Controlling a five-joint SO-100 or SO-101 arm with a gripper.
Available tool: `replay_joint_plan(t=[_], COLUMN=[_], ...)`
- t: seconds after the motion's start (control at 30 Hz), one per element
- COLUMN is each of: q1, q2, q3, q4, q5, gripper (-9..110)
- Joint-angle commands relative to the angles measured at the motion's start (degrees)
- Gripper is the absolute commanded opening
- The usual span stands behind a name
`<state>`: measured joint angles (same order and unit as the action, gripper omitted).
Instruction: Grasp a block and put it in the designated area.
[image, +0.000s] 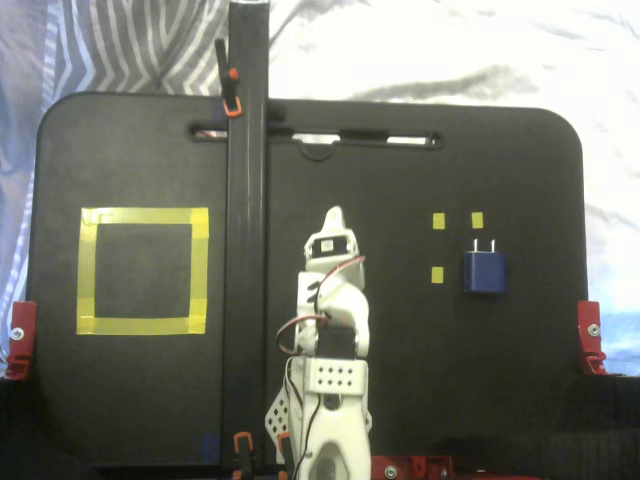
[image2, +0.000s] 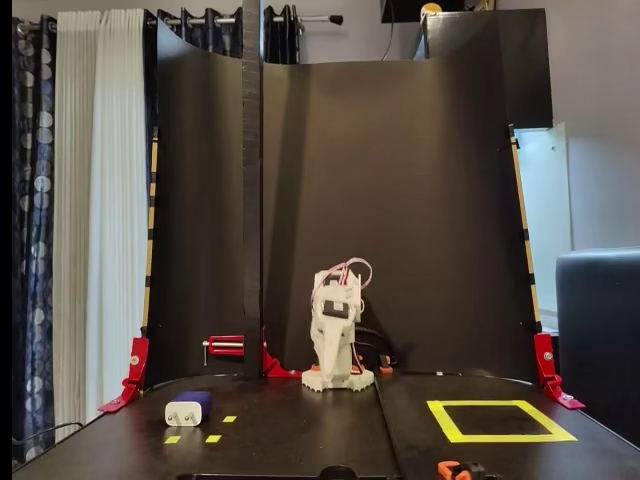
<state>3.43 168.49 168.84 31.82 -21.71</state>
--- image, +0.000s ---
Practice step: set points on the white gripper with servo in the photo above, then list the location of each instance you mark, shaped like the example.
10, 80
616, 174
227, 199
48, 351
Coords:
328, 246

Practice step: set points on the blue USB charger block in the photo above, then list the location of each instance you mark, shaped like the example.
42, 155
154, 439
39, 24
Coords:
485, 272

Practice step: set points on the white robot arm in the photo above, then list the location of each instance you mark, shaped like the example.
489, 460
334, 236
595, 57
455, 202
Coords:
335, 380

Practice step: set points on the small yellow tape marker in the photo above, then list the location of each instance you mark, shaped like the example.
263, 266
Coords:
437, 275
477, 220
439, 221

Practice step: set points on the orange black spring clamp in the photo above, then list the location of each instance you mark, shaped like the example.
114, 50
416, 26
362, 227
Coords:
229, 85

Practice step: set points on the yellow tape square outline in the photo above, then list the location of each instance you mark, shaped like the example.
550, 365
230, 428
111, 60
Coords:
140, 216

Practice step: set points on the grey white patterned bedsheet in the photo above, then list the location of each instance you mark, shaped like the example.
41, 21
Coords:
450, 50

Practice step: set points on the small orange black clamp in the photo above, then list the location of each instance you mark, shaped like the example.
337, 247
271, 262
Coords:
243, 442
285, 442

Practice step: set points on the blue tape piece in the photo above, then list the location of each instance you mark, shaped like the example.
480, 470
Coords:
211, 446

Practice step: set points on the red screw clamp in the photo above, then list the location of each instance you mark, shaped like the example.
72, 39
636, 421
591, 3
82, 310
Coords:
415, 467

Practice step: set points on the red desk edge clamp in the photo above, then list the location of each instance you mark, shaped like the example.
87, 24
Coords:
22, 320
590, 315

